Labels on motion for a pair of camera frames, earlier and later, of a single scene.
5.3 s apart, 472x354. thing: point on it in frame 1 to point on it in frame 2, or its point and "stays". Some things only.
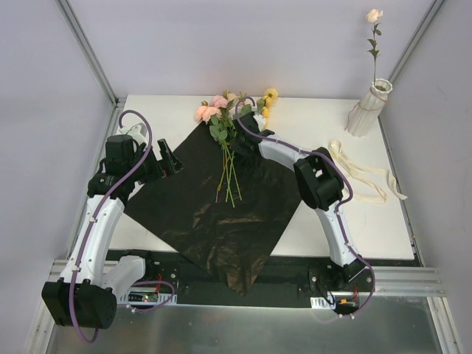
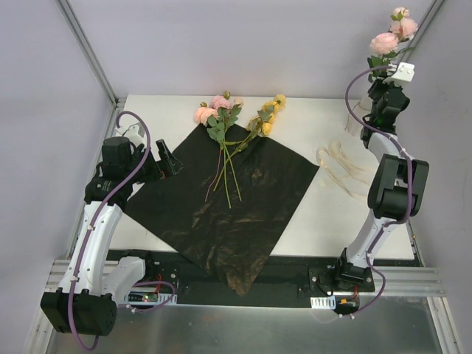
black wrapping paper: [220, 207] stays
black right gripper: [249, 123] to [380, 87]
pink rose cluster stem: [222, 129] to [386, 46]
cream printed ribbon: [347, 169] stays
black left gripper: [159, 162] stays
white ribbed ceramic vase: [365, 113] stays
